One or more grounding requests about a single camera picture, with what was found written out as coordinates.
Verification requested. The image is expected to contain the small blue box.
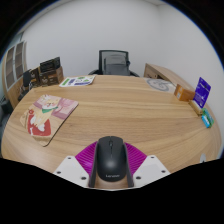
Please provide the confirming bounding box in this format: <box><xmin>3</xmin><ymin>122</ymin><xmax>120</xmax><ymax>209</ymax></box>
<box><xmin>200</xmin><ymin>113</ymin><xmax>212</xmax><ymax>129</ymax></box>

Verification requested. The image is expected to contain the black cardboard box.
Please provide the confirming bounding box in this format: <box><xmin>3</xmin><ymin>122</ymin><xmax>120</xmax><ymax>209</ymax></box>
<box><xmin>39</xmin><ymin>56</ymin><xmax>62</xmax><ymax>73</ymax></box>

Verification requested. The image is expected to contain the black computer mouse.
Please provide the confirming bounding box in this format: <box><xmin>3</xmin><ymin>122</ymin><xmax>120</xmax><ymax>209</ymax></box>
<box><xmin>95</xmin><ymin>135</ymin><xmax>129</xmax><ymax>183</ymax></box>

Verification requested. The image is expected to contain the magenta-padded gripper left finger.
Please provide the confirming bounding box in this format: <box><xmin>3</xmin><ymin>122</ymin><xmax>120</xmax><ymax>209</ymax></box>
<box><xmin>53</xmin><ymin>141</ymin><xmax>100</xmax><ymax>188</ymax></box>

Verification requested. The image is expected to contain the purple upright card package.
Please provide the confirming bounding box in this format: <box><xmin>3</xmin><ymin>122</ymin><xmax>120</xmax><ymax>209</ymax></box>
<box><xmin>193</xmin><ymin>76</ymin><xmax>212</xmax><ymax>109</ymax></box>

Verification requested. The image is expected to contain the tall brown cardboard box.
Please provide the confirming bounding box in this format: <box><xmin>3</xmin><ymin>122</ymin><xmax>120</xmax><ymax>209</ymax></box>
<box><xmin>30</xmin><ymin>67</ymin><xmax>42</xmax><ymax>87</ymax></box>

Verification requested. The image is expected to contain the orange brown box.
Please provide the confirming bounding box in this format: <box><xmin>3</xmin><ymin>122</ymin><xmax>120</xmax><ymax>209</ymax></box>
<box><xmin>173</xmin><ymin>83</ymin><xmax>196</xmax><ymax>102</ymax></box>

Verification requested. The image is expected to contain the black leather sofa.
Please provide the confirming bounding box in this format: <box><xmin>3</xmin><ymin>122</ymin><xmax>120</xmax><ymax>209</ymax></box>
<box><xmin>0</xmin><ymin>98</ymin><xmax>14</xmax><ymax>134</ymax></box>

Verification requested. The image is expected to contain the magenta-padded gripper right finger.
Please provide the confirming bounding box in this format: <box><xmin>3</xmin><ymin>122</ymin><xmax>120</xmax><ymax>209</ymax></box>
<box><xmin>123</xmin><ymin>141</ymin><xmax>171</xmax><ymax>188</ymax></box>

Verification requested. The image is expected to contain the wooden side desk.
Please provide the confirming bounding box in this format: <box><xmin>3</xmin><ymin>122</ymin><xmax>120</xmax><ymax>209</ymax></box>
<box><xmin>143</xmin><ymin>63</ymin><xmax>196</xmax><ymax>93</ymax></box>

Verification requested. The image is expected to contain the small green box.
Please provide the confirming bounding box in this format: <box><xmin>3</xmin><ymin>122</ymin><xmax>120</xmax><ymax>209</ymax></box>
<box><xmin>203</xmin><ymin>107</ymin><xmax>215</xmax><ymax>127</ymax></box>

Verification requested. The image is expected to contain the round grey patterned disc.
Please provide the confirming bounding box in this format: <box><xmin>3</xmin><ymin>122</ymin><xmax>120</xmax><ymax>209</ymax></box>
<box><xmin>145</xmin><ymin>77</ymin><xmax>171</xmax><ymax>93</ymax></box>

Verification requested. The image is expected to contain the wide brown cardboard box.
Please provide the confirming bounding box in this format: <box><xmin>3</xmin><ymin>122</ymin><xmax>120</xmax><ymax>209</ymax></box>
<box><xmin>38</xmin><ymin>66</ymin><xmax>65</xmax><ymax>87</ymax></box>

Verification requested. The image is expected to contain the black mesh office chair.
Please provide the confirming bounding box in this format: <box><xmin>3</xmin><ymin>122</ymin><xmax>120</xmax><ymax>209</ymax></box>
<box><xmin>88</xmin><ymin>49</ymin><xmax>140</xmax><ymax>78</ymax></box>

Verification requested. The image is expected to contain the white printed paper sheet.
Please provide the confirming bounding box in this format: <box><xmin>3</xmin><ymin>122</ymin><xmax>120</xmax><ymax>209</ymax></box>
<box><xmin>59</xmin><ymin>74</ymin><xmax>97</xmax><ymax>88</ymax></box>

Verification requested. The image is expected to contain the cartoon print mouse pad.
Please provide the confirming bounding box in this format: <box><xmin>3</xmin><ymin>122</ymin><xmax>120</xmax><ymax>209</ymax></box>
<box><xmin>19</xmin><ymin>94</ymin><xmax>80</xmax><ymax>148</ymax></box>

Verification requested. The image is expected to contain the wooden shelf cabinet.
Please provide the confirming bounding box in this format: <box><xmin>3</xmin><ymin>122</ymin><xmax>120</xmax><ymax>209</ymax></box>
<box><xmin>1</xmin><ymin>40</ymin><xmax>28</xmax><ymax>109</ymax></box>

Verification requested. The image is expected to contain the grey backpack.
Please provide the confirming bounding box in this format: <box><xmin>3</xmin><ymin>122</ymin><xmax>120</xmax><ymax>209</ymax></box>
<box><xmin>103</xmin><ymin>54</ymin><xmax>131</xmax><ymax>77</ymax></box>

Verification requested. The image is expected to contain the small black chair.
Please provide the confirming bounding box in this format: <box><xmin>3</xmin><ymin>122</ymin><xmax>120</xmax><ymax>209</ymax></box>
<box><xmin>18</xmin><ymin>69</ymin><xmax>34</xmax><ymax>101</ymax></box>

